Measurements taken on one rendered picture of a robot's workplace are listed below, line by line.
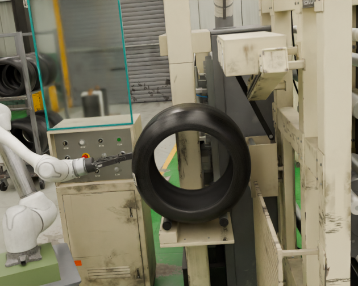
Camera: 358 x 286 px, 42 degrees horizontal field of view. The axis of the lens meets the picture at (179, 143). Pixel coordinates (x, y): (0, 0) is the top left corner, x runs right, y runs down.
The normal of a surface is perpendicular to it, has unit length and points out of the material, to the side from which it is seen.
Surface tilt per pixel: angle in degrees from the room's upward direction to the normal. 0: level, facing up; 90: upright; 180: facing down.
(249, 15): 90
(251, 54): 90
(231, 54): 90
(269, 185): 90
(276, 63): 72
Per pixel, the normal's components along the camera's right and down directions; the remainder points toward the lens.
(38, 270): 0.37, 0.20
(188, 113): -0.07, -0.55
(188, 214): -0.04, 0.43
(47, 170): 0.01, 0.00
